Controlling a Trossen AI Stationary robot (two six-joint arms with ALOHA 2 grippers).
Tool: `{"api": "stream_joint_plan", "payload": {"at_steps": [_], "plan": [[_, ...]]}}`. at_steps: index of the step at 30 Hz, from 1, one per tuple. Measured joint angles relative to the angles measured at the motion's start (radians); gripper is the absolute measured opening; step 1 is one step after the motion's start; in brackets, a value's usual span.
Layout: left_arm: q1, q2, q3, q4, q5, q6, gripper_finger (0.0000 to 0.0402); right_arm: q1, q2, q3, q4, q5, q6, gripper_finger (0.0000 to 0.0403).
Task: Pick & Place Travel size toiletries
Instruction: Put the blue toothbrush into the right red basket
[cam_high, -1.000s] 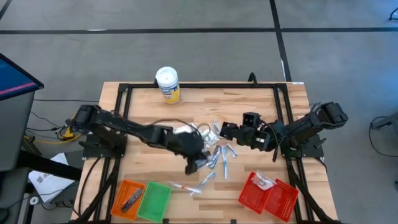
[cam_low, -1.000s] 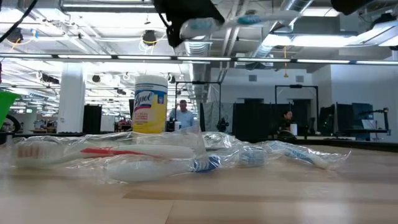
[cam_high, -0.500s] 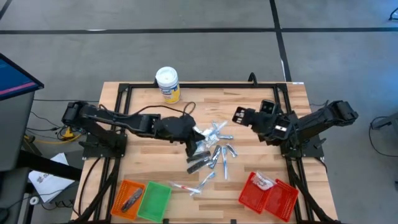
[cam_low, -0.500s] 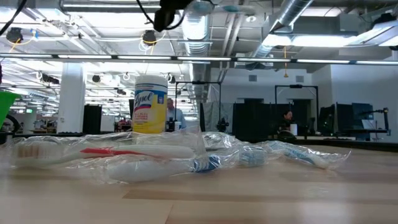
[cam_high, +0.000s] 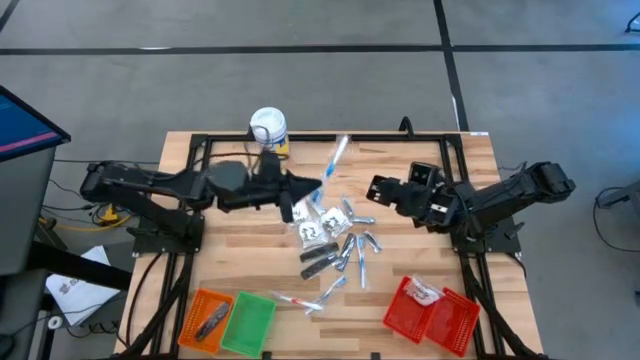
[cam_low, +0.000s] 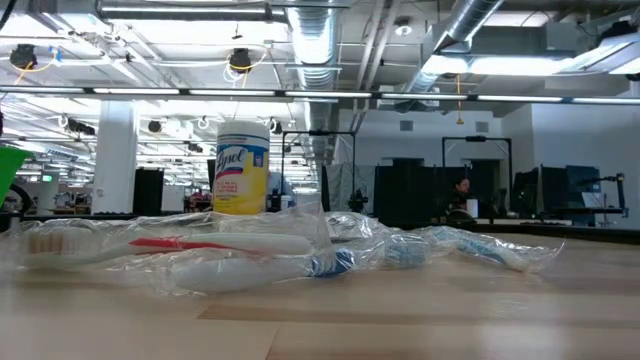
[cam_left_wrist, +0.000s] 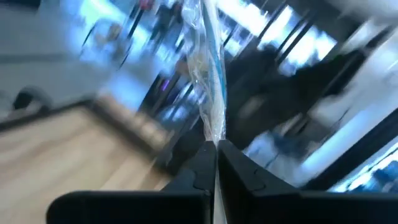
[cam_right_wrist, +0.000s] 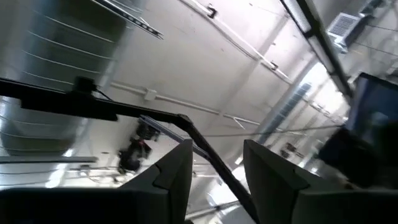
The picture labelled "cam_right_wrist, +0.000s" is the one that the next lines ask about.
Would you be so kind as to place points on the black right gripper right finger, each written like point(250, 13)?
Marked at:
point(267, 180)

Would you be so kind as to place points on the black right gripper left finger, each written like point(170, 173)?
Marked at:
point(177, 174)

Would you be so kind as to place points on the person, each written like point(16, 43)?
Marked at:
point(357, 155)

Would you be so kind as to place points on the blue screen monitor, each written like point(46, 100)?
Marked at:
point(376, 102)

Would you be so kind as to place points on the white air vent unit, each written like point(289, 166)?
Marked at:
point(343, 28)

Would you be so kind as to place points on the black overhead camera frame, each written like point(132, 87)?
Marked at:
point(93, 107)

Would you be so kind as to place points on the black overhead camera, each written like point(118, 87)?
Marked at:
point(84, 84)

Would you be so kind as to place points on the long ceiling light rail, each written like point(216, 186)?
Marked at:
point(323, 43)

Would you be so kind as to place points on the silver ventilation duct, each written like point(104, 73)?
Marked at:
point(56, 62)

